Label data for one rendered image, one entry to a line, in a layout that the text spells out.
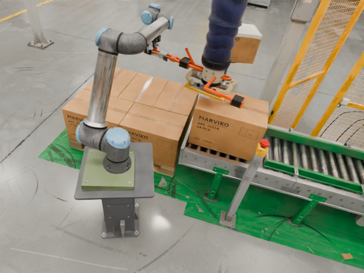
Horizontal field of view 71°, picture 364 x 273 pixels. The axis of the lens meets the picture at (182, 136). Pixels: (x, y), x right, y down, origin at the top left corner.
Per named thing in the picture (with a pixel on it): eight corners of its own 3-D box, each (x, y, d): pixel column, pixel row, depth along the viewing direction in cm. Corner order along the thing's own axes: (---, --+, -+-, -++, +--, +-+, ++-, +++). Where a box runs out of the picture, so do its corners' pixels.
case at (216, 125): (254, 134, 257) (268, 101, 230) (251, 161, 227) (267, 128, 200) (197, 117, 264) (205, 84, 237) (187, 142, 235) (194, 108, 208)
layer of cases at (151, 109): (194, 114, 336) (200, 88, 309) (174, 168, 263) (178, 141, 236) (110, 91, 348) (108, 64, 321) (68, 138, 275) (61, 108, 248)
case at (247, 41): (245, 51, 388) (254, 24, 361) (253, 64, 359) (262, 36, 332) (207, 47, 380) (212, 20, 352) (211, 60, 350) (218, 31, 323)
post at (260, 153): (231, 216, 246) (267, 144, 179) (230, 223, 241) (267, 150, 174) (224, 215, 247) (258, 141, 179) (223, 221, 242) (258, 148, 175)
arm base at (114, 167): (132, 172, 173) (134, 162, 166) (103, 175, 167) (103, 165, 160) (129, 152, 186) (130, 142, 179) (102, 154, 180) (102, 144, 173)
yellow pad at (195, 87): (226, 96, 204) (228, 91, 201) (222, 102, 197) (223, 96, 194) (189, 82, 214) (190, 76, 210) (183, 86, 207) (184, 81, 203)
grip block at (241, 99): (244, 103, 181) (246, 97, 177) (240, 109, 175) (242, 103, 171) (233, 99, 183) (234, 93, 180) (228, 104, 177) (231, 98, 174)
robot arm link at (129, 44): (138, 42, 136) (176, 13, 187) (117, 36, 137) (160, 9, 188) (136, 62, 143) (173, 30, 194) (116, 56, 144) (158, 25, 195)
